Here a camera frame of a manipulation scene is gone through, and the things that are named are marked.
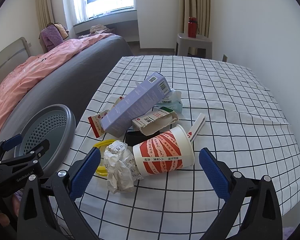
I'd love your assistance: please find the white red paper sleeve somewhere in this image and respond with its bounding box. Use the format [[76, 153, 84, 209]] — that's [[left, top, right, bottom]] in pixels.
[[187, 113, 206, 142]]

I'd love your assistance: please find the green white medicine box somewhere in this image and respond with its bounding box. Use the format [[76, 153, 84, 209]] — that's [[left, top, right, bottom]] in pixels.
[[132, 107, 179, 136]]

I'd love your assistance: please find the red white paper cup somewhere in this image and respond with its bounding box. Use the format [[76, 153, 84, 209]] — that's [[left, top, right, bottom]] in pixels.
[[133, 125, 194, 177]]

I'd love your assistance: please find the clothes pile on sill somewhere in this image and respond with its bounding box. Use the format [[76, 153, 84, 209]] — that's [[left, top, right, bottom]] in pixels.
[[78, 24, 115, 39]]

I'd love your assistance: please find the grey perforated trash basket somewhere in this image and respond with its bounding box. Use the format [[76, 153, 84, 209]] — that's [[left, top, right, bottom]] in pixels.
[[4, 104, 76, 177]]

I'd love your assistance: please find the beige curtain left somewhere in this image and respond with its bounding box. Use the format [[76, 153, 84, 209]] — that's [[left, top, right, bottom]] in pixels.
[[35, 0, 55, 30]]

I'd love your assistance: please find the yellow rimmed clear lid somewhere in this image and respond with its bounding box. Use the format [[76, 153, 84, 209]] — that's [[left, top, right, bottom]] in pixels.
[[94, 139, 115, 176]]

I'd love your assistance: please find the red water bottle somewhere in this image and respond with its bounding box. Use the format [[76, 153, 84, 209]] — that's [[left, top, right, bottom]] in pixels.
[[187, 17, 198, 38]]

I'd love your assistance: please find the grey bed headboard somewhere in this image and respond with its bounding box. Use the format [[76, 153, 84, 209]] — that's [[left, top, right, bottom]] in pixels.
[[0, 37, 31, 84]]

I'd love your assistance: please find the red snack wrapper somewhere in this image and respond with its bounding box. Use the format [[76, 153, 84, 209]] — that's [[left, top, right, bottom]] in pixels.
[[88, 96, 124, 138]]

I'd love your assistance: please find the pink duvet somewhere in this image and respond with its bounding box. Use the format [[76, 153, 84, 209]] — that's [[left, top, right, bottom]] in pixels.
[[0, 33, 112, 130]]

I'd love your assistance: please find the white paper ball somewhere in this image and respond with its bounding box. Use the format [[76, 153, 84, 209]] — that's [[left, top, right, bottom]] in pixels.
[[104, 140, 144, 194]]

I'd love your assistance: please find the purple quilted bag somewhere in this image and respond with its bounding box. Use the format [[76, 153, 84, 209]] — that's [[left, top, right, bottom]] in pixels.
[[39, 23, 69, 53]]

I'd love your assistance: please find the light blue plastic package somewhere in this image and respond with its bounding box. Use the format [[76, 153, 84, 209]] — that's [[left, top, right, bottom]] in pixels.
[[155, 88, 183, 114]]

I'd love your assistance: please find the operator hand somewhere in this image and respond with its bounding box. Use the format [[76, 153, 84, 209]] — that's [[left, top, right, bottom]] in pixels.
[[0, 212, 10, 228]]

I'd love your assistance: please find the black fabric band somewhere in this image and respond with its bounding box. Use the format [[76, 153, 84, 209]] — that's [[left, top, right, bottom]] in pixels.
[[125, 131, 161, 147]]

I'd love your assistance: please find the grey plastic stool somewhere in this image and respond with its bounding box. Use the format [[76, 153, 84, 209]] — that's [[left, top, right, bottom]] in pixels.
[[175, 33, 212, 59]]

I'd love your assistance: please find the long purple cardboard box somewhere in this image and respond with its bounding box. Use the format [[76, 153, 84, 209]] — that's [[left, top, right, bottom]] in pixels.
[[101, 72, 171, 138]]

